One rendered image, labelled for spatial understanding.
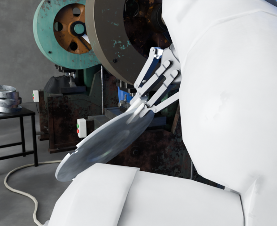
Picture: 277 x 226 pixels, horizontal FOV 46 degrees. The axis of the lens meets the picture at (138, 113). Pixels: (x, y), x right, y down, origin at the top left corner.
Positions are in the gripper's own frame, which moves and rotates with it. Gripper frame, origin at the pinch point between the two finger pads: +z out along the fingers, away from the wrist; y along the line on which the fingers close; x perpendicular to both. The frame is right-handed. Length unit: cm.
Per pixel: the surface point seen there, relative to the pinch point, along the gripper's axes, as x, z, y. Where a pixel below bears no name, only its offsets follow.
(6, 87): -125, 193, 157
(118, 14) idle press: -79, 27, 70
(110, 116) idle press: -118, 102, 51
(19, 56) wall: -336, 379, 371
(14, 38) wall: -331, 357, 397
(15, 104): -119, 188, 133
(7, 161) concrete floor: -122, 251, 107
